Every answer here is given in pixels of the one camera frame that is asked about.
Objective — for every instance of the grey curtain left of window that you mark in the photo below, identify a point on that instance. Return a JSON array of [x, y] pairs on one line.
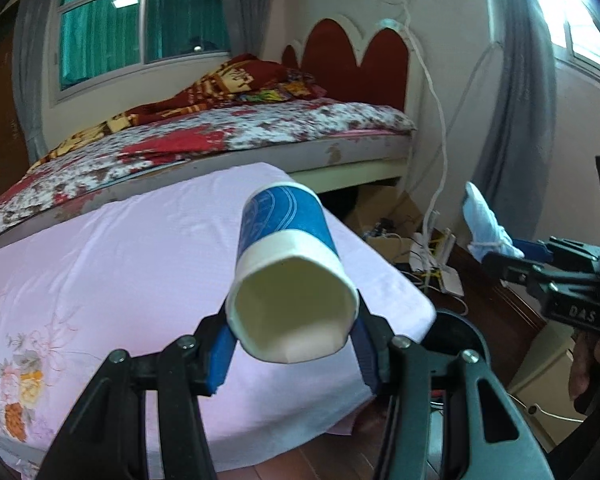
[[27, 61]]

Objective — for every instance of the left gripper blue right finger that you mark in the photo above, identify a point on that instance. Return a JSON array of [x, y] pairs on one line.
[[484, 436]]

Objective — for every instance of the bed frame with red headboard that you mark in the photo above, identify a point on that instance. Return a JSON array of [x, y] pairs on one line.
[[377, 70]]

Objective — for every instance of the blue white paper cup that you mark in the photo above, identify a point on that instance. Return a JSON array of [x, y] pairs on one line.
[[291, 300]]

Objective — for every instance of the red patterned blanket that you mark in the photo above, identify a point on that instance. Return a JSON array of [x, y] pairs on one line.
[[245, 79]]

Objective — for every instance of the black trash bucket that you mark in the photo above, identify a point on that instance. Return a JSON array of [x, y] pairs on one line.
[[449, 336]]

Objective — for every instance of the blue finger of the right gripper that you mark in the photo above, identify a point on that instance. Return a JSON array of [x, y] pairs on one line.
[[562, 253], [538, 281]]

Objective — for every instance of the white router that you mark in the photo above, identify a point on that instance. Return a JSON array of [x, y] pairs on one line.
[[430, 263]]

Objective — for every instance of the floral bed sheet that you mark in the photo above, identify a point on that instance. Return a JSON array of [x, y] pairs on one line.
[[228, 129]]

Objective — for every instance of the pink floral table cloth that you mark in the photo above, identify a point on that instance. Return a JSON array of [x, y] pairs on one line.
[[136, 275]]

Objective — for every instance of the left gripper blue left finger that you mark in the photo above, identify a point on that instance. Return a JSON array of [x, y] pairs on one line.
[[104, 435]]

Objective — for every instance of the person right hand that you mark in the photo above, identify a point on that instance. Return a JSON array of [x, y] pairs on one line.
[[584, 376]]

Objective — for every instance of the window with green curtain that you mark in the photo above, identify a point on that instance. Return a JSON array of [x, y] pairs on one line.
[[98, 40]]

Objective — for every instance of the grey curtain by window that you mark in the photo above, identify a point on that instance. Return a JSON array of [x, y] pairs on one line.
[[250, 7]]

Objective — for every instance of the cardboard box under bed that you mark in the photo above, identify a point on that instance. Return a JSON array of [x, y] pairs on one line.
[[386, 219]]

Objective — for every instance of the light blue glove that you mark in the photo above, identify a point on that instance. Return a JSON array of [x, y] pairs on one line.
[[487, 235]]

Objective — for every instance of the grey curtain right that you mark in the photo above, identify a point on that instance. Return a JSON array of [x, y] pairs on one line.
[[512, 172]]

